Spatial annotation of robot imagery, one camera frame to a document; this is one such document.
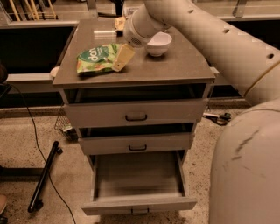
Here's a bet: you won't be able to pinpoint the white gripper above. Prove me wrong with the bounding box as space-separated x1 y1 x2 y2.
112 5 170 72

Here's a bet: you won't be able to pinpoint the scissors on floor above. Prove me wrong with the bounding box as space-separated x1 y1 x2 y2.
203 113 231 126

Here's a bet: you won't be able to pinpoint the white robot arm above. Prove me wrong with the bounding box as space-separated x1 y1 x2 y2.
123 0 280 224

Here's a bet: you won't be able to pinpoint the small round white object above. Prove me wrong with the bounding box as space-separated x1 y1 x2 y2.
50 66 60 78

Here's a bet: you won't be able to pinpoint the black stand leg with casters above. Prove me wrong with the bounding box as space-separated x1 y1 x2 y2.
28 141 63 213

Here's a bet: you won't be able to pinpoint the grey drawer cabinet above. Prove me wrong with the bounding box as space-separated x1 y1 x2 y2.
52 16 216 217

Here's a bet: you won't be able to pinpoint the green rice chip bag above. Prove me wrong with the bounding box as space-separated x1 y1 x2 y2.
76 44 126 74

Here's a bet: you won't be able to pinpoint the wire mesh basket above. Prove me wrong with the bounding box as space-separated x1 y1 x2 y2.
54 107 78 142

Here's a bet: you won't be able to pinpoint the drawer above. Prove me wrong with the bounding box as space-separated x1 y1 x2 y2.
82 151 197 215
79 122 194 155
64 84 207 128

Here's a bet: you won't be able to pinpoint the white bowl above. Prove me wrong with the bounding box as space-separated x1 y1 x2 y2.
145 32 172 57

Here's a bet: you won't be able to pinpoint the brown snack bag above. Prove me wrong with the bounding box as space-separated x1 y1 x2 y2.
115 17 126 32

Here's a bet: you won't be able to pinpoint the bottom drawer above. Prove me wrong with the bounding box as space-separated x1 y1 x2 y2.
82 151 197 215

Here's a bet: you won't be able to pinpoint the middle drawer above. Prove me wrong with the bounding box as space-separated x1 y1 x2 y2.
79 122 194 155

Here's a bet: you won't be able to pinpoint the black floor cable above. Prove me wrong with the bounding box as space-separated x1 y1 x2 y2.
5 82 77 224

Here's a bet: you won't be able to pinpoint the top drawer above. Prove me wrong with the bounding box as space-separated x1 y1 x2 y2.
64 84 207 128

